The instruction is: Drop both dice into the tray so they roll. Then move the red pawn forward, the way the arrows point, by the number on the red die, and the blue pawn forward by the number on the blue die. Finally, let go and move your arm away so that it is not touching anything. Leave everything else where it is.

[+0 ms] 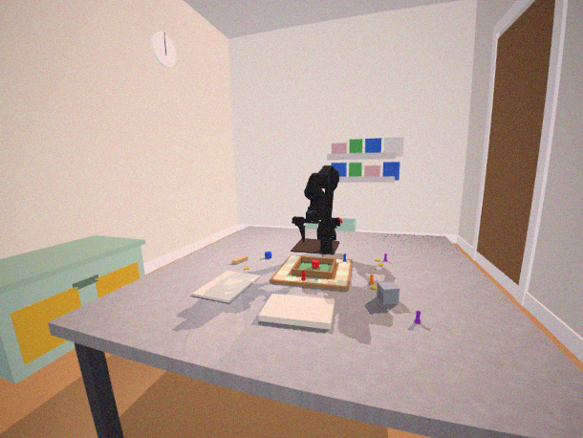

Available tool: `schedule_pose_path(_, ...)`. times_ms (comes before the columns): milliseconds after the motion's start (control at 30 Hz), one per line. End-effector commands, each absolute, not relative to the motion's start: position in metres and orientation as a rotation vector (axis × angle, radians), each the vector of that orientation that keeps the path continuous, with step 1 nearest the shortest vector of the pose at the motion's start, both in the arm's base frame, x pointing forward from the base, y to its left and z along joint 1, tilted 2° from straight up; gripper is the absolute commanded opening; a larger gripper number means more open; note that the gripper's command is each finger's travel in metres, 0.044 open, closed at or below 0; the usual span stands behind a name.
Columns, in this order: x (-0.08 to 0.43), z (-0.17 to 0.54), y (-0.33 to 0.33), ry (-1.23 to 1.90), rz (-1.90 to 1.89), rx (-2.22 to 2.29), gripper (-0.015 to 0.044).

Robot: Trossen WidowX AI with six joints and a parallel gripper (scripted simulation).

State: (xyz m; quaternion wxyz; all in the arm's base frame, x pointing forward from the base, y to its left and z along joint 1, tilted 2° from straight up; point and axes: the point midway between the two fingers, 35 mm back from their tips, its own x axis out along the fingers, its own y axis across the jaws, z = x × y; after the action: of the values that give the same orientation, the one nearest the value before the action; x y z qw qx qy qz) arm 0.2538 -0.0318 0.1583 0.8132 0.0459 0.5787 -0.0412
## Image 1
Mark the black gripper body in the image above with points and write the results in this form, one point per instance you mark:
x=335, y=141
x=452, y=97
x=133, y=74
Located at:
x=302, y=220

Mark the cream board game path with arrow squares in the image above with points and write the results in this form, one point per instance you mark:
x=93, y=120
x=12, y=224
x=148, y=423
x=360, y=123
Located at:
x=298, y=264

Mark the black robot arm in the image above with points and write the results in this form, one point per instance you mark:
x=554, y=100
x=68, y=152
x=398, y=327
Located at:
x=328, y=178

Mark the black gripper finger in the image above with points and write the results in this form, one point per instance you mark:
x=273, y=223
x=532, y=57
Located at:
x=302, y=231
x=329, y=232

